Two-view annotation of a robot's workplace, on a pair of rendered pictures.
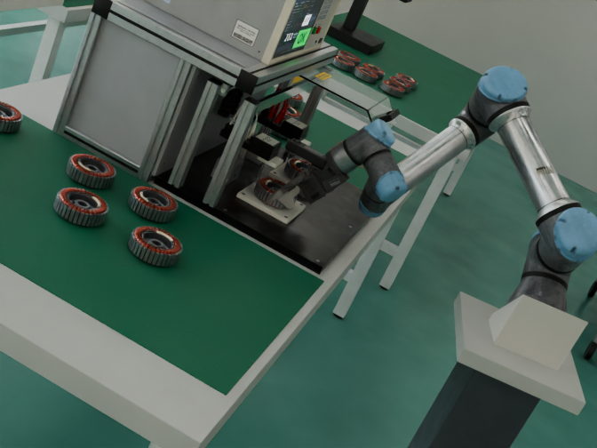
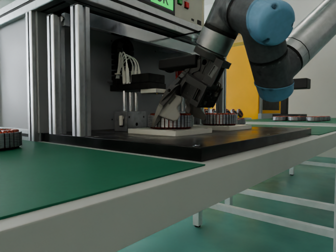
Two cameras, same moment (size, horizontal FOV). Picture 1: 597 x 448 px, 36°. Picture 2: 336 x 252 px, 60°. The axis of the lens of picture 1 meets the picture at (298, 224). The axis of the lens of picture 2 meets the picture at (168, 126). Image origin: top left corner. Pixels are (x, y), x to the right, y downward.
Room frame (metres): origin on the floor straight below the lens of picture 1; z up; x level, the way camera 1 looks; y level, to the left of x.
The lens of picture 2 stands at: (1.60, -0.27, 0.82)
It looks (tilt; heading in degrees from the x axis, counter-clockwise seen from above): 3 degrees down; 30
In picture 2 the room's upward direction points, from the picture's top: straight up
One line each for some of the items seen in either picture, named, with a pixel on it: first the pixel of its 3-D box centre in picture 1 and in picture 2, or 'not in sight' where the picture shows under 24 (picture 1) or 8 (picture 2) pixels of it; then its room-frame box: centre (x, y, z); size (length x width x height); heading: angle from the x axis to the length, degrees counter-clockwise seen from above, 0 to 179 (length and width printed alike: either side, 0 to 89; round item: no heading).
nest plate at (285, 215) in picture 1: (272, 201); (170, 130); (2.23, 0.09, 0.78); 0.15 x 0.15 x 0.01; 80
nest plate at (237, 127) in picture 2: (300, 180); (219, 126); (2.47, 0.05, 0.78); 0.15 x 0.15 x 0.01; 80
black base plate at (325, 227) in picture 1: (280, 192); (193, 134); (2.35, 0.08, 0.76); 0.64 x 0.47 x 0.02; 170
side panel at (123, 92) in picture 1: (122, 98); (14, 81); (2.09, 0.52, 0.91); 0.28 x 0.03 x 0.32; 80
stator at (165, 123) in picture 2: (275, 193); (170, 120); (2.23, 0.09, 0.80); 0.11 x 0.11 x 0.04
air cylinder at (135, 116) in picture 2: (227, 168); (130, 120); (2.25, 0.23, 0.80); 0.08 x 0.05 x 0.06; 170
